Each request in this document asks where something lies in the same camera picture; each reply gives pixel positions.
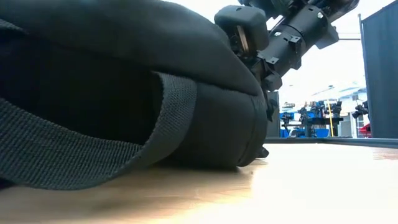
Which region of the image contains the red background object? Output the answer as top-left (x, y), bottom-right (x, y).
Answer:
top-left (358, 123), bottom-right (373, 138)

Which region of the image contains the black backpack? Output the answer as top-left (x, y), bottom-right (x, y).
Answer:
top-left (0, 0), bottom-right (271, 191)

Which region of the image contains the background robot workstation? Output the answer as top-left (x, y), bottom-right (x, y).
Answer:
top-left (279, 99), bottom-right (345, 138)

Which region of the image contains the black partition panel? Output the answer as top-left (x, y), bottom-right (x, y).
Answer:
top-left (357, 0), bottom-right (398, 140)

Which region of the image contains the yellow pole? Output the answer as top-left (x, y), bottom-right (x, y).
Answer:
top-left (326, 102), bottom-right (335, 138)

